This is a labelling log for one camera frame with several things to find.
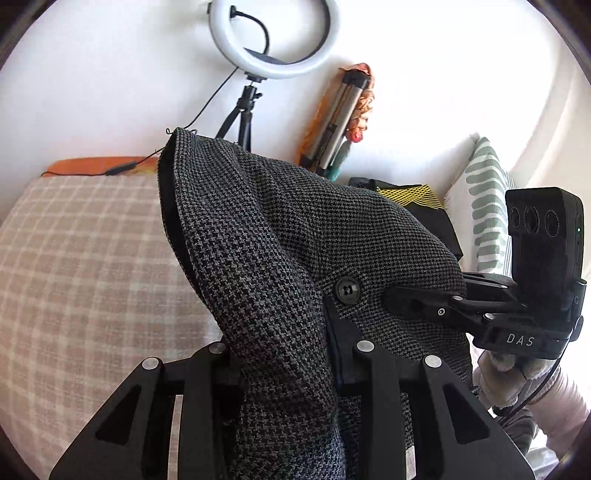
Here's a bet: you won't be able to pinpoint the white ring light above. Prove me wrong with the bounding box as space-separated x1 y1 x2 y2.
207 0 341 80

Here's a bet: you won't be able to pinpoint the black mini tripod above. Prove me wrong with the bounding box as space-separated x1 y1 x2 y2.
215 74 266 152

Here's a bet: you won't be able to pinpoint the folded silver tripod stand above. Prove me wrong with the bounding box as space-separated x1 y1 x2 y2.
300 67 370 177

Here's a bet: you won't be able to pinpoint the grey houndstooth pants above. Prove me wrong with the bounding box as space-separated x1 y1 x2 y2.
158 129 472 479

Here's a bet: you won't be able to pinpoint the black garment yellow mesh print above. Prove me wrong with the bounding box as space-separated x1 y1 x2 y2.
348 177 463 261

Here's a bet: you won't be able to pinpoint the green striped white pillow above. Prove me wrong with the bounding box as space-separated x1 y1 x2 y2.
444 137 515 276

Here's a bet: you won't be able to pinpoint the white gloved right hand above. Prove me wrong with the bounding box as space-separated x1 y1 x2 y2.
473 350 561 409

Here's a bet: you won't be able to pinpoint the right forearm pink sleeve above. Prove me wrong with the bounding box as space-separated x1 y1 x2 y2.
528 368 590 459

